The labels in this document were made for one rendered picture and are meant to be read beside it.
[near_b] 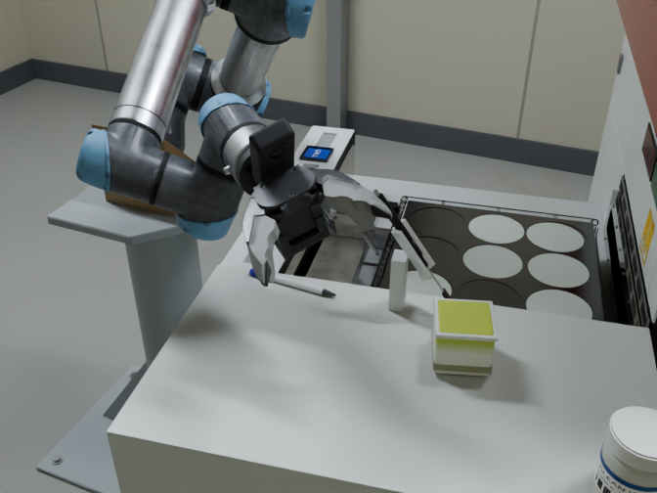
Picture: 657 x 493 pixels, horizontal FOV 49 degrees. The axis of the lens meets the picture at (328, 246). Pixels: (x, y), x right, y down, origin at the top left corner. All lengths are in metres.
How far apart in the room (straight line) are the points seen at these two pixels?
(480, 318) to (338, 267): 0.40
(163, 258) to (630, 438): 1.11
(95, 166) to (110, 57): 3.56
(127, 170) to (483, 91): 2.76
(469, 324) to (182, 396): 0.36
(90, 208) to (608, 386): 1.10
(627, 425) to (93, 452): 1.66
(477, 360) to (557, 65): 2.68
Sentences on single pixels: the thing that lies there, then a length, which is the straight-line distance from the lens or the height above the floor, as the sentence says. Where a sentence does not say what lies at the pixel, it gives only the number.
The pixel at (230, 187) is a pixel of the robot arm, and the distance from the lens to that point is 0.98.
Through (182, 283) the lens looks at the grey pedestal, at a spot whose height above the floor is 0.63.
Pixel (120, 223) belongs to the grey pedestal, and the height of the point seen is 0.82.
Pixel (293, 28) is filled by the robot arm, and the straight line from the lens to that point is 1.22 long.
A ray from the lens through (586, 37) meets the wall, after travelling 3.46.
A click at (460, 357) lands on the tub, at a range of 0.92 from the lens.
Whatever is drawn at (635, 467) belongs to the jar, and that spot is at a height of 1.04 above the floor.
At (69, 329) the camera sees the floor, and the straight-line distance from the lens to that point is 2.66.
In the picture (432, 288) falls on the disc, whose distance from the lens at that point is 1.19.
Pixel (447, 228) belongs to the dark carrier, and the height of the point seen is 0.90.
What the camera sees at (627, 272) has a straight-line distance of 1.23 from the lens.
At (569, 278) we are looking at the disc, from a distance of 1.26.
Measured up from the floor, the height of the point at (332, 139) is 0.96.
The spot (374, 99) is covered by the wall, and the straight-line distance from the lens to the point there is 3.78.
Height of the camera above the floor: 1.60
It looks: 33 degrees down
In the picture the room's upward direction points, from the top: straight up
